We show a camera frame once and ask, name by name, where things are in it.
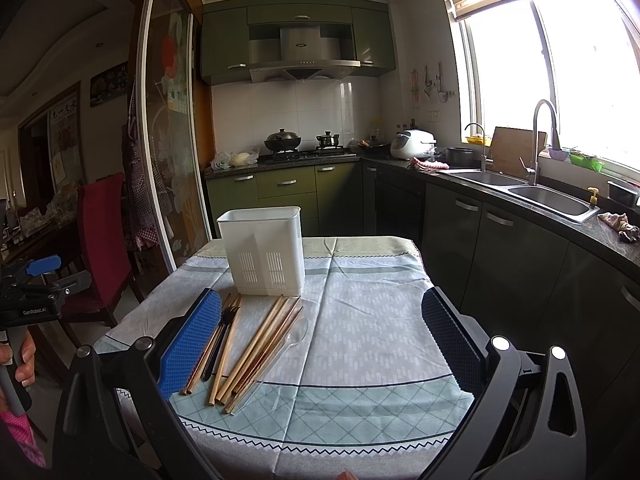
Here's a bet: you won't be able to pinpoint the red-tipped bamboo chopstick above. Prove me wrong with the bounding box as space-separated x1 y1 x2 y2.
180 323 221 396

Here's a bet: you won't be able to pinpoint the black plastic fork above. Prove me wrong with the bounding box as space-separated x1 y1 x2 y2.
201 307 238 382

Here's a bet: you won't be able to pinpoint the clear plastic spoon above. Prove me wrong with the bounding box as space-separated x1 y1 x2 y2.
224 311 308 415

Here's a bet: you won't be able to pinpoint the person left hand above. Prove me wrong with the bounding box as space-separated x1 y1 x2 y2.
1 326 36 416

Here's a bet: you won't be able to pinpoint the red chair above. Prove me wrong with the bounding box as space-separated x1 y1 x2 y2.
58 172 144 347

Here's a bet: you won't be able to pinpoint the checked apron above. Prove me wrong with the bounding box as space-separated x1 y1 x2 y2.
122 84 160 250

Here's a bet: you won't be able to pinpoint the patterned tablecloth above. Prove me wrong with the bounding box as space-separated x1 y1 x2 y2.
93 235 476 480

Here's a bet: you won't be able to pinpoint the glass sliding door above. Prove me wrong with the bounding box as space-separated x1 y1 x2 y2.
134 0 212 273

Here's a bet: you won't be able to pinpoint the crumpled rag on counter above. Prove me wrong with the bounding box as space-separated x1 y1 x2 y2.
598 212 640 244

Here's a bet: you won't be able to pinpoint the stainless double sink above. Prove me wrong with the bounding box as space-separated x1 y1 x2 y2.
439 169 600 223

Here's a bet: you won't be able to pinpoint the plastic bag with food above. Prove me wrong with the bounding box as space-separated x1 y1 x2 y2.
209 150 259 170

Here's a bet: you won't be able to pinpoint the white plastic utensil holder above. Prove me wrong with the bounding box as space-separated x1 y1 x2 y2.
217 206 305 297

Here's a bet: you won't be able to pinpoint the tall steel faucet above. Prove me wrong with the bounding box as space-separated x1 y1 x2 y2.
517 98 562 187

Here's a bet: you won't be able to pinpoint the small steel faucet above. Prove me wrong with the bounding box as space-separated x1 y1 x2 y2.
464 122 488 171

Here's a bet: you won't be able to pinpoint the dark pot on counter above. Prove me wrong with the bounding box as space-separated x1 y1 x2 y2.
445 146 474 168

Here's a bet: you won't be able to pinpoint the wooden cutting board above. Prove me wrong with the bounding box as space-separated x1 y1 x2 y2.
489 127 534 181

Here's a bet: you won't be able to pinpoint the red striped cloth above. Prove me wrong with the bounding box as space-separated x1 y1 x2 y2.
409 157 449 172

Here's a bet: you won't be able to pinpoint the green lower cabinets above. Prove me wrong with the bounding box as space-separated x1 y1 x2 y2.
206 162 363 236

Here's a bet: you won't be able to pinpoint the green cabinets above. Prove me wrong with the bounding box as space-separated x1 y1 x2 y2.
198 0 396 84
206 162 363 236

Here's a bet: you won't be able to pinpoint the black wok with lid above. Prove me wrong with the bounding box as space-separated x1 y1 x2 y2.
264 128 302 153

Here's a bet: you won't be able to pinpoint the white rice cooker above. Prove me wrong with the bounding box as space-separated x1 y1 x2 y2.
390 129 436 160

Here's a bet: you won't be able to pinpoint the gas stove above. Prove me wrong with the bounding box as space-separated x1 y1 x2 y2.
258 146 355 165

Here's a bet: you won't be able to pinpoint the green upper cabinets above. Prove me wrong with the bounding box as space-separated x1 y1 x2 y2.
198 0 396 84

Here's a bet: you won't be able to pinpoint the steel range hood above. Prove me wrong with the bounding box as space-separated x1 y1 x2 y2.
248 24 361 82

